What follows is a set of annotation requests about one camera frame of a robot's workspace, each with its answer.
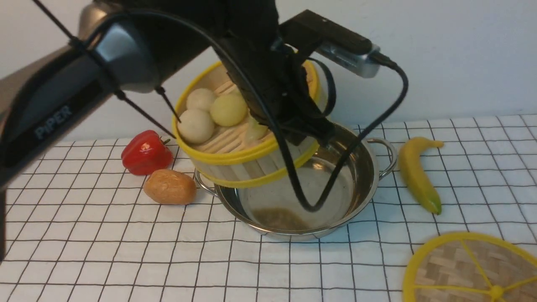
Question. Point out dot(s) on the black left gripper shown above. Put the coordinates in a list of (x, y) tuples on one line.
[(274, 84)]

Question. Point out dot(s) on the bamboo steamer basket yellow rim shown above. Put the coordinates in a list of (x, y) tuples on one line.
[(227, 159)]

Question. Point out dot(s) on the woven bamboo steamer lid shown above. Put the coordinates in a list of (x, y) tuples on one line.
[(470, 267)]

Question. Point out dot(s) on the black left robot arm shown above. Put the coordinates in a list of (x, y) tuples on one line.
[(138, 45)]

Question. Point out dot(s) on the stainless steel pot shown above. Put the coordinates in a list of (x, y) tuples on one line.
[(272, 208)]

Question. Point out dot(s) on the yellow-green round bun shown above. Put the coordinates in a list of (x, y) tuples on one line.
[(228, 110)]

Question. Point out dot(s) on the red bell pepper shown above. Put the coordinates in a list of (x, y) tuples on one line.
[(146, 153)]

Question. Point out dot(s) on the brown potato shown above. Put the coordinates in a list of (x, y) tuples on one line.
[(170, 187)]

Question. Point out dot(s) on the yellow banana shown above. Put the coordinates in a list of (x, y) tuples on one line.
[(414, 175)]

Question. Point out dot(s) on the white black-grid tablecloth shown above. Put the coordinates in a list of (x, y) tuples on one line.
[(80, 229)]

